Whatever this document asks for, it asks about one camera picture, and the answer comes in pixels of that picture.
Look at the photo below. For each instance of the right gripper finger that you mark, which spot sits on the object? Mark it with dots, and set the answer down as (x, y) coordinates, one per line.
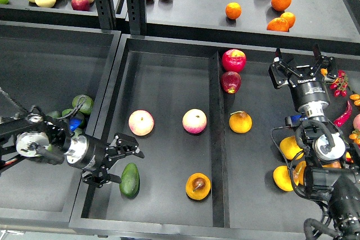
(316, 51)
(278, 54)

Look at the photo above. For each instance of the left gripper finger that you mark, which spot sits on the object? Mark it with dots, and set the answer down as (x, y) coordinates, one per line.
(138, 153)
(115, 178)

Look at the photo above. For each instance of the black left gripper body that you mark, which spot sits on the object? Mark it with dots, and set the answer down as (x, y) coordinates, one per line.
(95, 158)

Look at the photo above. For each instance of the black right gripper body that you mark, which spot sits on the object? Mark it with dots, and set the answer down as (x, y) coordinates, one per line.
(307, 83)

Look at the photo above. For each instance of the yellow pear with brown stem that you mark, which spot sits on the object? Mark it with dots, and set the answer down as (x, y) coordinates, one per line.
(198, 186)

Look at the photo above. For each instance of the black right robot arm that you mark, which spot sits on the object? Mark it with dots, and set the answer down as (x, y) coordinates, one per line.
(331, 174)

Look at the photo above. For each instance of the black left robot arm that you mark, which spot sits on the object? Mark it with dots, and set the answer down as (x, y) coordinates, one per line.
(31, 134)

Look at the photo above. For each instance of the green avocado top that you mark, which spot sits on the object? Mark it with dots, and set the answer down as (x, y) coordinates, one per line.
(84, 105)

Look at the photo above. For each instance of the green avocado long left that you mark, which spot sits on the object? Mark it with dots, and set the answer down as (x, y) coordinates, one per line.
(54, 114)

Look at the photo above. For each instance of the yellow pear upper right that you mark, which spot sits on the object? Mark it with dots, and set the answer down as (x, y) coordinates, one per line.
(289, 147)

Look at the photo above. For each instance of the yellow pear lower middle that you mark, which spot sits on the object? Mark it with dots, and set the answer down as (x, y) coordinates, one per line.
(299, 171)

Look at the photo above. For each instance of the pink peach left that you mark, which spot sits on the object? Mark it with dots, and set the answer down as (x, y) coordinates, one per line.
(141, 122)

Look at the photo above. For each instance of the orange lower right front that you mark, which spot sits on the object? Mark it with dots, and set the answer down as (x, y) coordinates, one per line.
(278, 24)

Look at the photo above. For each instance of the cherry tomato bunch upper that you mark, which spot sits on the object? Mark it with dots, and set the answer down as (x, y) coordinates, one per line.
(338, 85)

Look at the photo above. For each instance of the orange lower right back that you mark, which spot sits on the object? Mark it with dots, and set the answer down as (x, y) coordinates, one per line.
(289, 17)

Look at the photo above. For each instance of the bright red apple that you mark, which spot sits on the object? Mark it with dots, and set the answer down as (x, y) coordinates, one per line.
(234, 60)

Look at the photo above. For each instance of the dark red apple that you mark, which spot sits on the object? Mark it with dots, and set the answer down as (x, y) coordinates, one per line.
(230, 82)

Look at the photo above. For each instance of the red chili pepper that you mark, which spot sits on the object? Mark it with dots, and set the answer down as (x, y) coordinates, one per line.
(344, 117)

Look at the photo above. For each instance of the large orange right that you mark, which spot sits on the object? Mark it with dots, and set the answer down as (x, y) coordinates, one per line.
(280, 5)

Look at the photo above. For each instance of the pink peach right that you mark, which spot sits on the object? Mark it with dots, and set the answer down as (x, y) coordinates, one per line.
(194, 121)

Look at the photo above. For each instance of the orange centre shelf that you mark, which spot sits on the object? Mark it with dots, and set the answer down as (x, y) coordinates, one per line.
(233, 10)

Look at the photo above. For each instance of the peach at right edge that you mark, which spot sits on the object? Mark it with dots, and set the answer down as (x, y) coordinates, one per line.
(356, 122)

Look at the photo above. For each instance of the black middle divided tray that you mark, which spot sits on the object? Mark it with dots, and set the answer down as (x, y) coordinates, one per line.
(168, 78)

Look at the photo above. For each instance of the black left tray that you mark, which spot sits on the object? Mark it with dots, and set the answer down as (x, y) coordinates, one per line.
(47, 66)

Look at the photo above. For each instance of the red apple on shelf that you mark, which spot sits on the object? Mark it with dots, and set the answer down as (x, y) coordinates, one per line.
(80, 5)

